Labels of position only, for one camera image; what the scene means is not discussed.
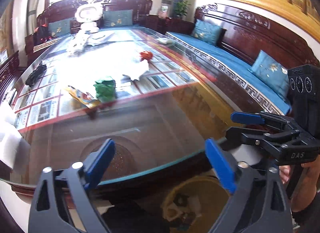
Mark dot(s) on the black camera module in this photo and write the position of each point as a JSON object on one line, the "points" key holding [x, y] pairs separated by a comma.
{"points": [[304, 88]]}

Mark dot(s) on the blue embroidered cushion near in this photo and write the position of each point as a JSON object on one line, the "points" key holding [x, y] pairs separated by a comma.
{"points": [[272, 73]]}

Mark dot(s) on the white robot toy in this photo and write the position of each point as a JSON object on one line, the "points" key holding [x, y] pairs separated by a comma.
{"points": [[88, 15]]}

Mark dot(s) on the orange snack wrapper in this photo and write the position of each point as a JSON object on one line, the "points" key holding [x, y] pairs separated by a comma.
{"points": [[84, 98]]}

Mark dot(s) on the teal rear cushion right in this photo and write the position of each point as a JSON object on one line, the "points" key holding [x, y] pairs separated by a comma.
{"points": [[118, 18]]}

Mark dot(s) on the person's hand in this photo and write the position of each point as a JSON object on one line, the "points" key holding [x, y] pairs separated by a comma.
{"points": [[284, 172]]}

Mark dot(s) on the potted green plant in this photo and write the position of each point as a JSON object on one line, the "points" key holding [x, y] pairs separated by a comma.
{"points": [[181, 9]]}

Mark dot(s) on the silver smartphone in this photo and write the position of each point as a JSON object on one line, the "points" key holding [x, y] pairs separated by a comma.
{"points": [[10, 96]]}

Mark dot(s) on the teal cushion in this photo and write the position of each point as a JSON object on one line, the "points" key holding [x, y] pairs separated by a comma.
{"points": [[118, 18], [59, 28]]}

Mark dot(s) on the white crumpled plastic bag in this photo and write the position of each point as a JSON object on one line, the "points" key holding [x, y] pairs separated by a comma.
{"points": [[77, 44]]}

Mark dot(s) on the blue embroidered cushion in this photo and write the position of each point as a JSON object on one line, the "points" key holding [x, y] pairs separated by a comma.
{"points": [[207, 32], [272, 73]]}

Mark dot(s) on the red crumpled wrapper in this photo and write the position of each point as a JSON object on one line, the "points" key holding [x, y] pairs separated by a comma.
{"points": [[146, 55]]}

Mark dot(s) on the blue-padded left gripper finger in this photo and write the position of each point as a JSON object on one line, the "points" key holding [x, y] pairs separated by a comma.
{"points": [[49, 211], [258, 201]]}

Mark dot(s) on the teal rear cushion left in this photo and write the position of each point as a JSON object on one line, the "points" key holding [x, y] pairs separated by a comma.
{"points": [[59, 28]]}

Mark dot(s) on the yellow trash bin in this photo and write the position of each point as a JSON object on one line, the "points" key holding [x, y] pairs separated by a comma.
{"points": [[194, 205]]}

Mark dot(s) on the blue embroidered cushion far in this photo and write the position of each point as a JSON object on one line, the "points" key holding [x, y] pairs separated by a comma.
{"points": [[207, 32]]}

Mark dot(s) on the green paper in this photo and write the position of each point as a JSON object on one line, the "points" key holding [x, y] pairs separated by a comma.
{"points": [[105, 90]]}

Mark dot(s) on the white paper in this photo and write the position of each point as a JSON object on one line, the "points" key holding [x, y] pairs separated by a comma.
{"points": [[135, 69]]}

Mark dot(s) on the dark wood long sofa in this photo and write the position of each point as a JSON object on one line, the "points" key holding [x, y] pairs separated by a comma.
{"points": [[244, 34]]}

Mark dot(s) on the clear plastic wrapper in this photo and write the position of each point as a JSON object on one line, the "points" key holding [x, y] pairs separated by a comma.
{"points": [[165, 41]]}

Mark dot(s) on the dark wood rear sofa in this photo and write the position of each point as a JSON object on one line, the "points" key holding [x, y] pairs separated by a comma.
{"points": [[68, 16]]}

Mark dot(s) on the blue white wipes pack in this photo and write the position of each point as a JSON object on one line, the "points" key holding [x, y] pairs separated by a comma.
{"points": [[99, 38]]}

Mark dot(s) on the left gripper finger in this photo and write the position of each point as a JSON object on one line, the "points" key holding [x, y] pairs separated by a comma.
{"points": [[252, 119], [236, 136]]}

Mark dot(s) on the white foam corner piece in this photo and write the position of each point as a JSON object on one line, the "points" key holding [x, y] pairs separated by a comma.
{"points": [[15, 150]]}

